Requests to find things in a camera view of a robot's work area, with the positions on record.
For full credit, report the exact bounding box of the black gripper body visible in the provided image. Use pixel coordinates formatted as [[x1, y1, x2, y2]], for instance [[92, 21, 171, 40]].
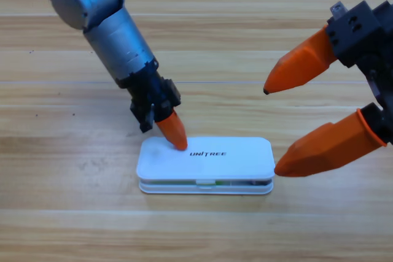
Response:
[[325, 0, 393, 146], [118, 70, 182, 134]]

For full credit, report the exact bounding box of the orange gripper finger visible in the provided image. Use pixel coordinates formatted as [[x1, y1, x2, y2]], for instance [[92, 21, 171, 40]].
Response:
[[274, 110, 388, 178], [263, 25, 340, 96], [154, 110, 189, 152]]

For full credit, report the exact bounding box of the green and white highlighter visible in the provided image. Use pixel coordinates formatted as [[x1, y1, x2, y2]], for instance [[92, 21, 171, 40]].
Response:
[[147, 180, 230, 186]]

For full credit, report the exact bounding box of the white Unitree pencil case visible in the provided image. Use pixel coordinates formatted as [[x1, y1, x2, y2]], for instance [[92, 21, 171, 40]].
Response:
[[136, 136, 276, 196]]

